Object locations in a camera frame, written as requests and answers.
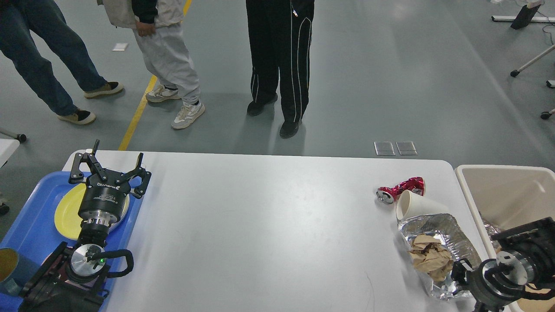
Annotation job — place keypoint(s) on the white paper cup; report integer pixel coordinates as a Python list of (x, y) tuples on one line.
[(410, 205)]

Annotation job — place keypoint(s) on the yellow plate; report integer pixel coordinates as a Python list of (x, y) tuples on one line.
[(66, 218)]

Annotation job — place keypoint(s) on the left metal floor plate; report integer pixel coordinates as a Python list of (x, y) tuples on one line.
[(384, 148)]

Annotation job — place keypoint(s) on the person in black trousers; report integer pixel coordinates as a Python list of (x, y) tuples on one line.
[(280, 35)]

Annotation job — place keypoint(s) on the person in light grey trousers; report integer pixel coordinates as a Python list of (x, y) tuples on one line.
[(157, 28)]

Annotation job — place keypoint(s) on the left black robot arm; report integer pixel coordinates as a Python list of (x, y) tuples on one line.
[(72, 278)]

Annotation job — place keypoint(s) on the right metal floor plate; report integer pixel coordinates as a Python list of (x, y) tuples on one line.
[(406, 148)]

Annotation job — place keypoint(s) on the aluminium foil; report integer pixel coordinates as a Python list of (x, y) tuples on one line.
[(445, 228)]

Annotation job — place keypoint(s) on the beige plastic bin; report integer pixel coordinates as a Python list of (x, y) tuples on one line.
[(508, 196)]

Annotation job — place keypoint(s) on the blue plastic tray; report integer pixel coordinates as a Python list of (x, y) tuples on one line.
[(34, 235)]

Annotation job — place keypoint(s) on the dark green mug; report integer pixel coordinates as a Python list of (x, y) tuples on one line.
[(15, 271)]

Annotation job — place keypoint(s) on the metal floor plate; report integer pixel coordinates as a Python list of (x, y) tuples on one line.
[(406, 148), (384, 148)]

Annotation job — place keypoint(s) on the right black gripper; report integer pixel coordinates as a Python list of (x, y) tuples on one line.
[(491, 293)]

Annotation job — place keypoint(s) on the foil in bin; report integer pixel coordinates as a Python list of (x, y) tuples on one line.
[(492, 229)]

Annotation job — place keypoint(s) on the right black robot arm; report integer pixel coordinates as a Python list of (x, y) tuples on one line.
[(523, 269)]

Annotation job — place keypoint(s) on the wheeled chair base legs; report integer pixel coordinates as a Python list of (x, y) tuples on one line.
[(547, 114)]

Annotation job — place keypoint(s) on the white side table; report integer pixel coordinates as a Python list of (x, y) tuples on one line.
[(9, 145)]

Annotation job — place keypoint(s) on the black stand on floor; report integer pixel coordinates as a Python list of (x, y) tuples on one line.
[(526, 13)]

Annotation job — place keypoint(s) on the crushed red soda can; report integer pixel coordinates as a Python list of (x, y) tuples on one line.
[(388, 195)]

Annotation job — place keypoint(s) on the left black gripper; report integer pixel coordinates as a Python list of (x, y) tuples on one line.
[(104, 199)]

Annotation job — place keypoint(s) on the brown paper ball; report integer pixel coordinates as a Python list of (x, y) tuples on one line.
[(430, 257)]

